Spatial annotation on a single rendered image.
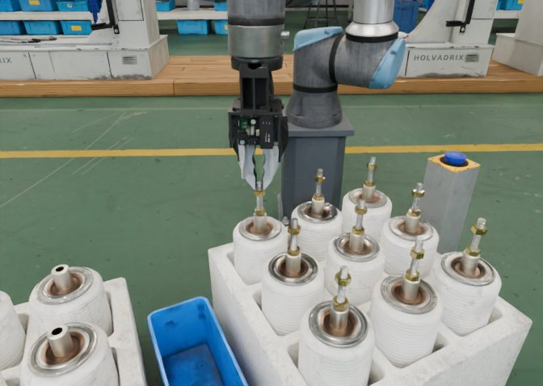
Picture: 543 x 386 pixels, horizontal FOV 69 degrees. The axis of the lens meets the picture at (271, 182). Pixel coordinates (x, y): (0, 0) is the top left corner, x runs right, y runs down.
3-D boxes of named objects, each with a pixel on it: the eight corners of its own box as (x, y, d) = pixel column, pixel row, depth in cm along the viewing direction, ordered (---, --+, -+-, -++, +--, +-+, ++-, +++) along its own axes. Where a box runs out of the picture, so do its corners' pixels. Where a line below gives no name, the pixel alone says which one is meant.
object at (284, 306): (273, 321, 73) (274, 244, 65) (323, 336, 70) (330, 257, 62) (254, 364, 65) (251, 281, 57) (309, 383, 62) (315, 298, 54)
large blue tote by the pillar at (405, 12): (367, 31, 493) (371, -1, 475) (398, 31, 497) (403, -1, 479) (381, 38, 449) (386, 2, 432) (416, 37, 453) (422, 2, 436)
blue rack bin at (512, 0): (485, 7, 517) (489, -11, 507) (513, 7, 517) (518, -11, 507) (504, 10, 473) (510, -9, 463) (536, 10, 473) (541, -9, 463)
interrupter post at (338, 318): (351, 329, 49) (353, 311, 48) (333, 334, 49) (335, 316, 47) (341, 316, 51) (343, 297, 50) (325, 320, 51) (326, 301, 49)
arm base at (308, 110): (284, 110, 112) (284, 75, 108) (335, 109, 113) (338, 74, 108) (287, 128, 99) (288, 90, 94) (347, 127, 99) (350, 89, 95)
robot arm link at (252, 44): (231, 19, 55) (289, 20, 55) (233, 53, 57) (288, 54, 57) (223, 26, 48) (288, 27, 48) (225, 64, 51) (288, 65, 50)
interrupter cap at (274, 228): (279, 216, 72) (279, 213, 72) (284, 241, 66) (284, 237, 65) (237, 219, 72) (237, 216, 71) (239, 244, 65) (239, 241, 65)
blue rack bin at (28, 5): (39, 8, 500) (35, -10, 490) (70, 8, 502) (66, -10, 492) (19, 12, 456) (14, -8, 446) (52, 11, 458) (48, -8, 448)
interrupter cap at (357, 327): (380, 340, 48) (380, 336, 48) (323, 357, 46) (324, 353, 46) (349, 297, 54) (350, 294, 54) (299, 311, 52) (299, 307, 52)
